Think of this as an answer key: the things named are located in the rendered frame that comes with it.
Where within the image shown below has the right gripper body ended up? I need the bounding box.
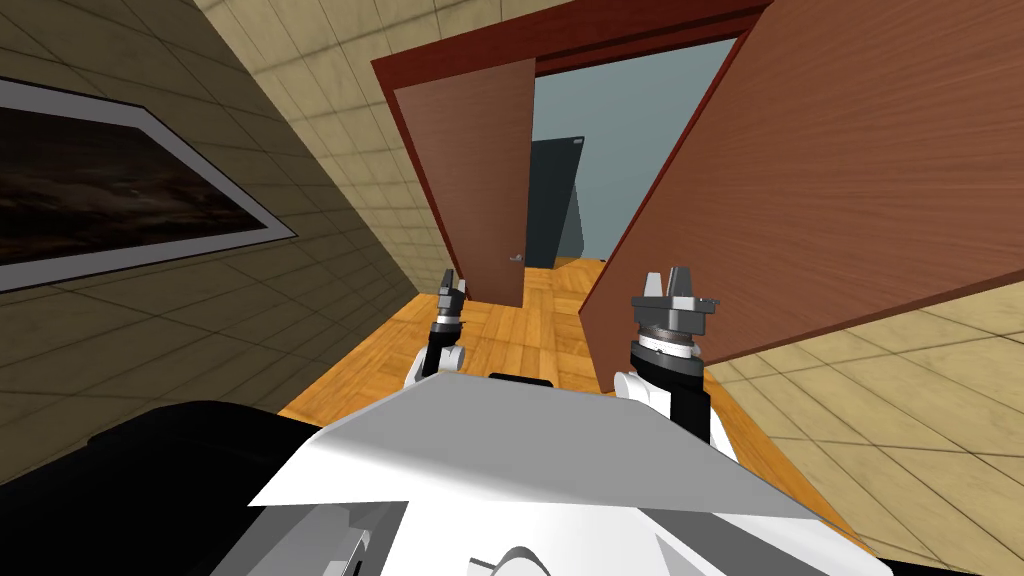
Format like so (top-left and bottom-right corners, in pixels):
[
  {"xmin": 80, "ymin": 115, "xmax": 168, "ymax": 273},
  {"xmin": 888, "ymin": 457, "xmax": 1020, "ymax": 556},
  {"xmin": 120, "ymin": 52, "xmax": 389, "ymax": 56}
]
[{"xmin": 631, "ymin": 292, "xmax": 721, "ymax": 338}]

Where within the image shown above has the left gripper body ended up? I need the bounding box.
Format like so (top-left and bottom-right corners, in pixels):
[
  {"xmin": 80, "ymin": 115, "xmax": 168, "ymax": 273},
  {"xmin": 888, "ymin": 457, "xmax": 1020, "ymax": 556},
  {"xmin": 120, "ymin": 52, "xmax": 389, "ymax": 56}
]
[{"xmin": 435, "ymin": 287, "xmax": 469, "ymax": 323}]

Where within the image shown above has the narrow brown door leaf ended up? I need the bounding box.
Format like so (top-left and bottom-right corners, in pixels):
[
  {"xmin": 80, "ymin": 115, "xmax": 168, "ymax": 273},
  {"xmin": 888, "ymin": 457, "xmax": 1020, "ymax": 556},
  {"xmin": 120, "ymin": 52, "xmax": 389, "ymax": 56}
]
[{"xmin": 391, "ymin": 57, "xmax": 537, "ymax": 311}]

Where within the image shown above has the dark grey upright panel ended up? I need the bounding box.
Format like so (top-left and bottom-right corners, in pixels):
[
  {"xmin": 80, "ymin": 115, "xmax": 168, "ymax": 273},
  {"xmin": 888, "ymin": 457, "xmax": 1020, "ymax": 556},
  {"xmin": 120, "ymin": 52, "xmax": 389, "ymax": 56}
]
[{"xmin": 523, "ymin": 135, "xmax": 588, "ymax": 270}]

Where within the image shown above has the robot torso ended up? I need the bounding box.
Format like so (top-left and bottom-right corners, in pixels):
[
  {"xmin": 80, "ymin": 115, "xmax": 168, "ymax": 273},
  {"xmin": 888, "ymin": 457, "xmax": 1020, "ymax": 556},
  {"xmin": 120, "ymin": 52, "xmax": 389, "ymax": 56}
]
[{"xmin": 209, "ymin": 371, "xmax": 894, "ymax": 576}]

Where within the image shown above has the wide brown door leaf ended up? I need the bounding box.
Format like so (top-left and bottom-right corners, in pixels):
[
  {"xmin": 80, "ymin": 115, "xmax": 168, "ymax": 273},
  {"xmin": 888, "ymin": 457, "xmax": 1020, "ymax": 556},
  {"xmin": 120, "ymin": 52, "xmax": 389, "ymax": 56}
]
[{"xmin": 577, "ymin": 0, "xmax": 1024, "ymax": 395}]

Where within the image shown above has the dark picture with grey frame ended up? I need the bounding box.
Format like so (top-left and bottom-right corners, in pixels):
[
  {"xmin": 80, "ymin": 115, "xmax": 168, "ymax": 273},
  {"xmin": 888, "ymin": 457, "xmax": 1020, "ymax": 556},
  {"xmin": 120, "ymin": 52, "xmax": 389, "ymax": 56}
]
[{"xmin": 0, "ymin": 76, "xmax": 300, "ymax": 294}]

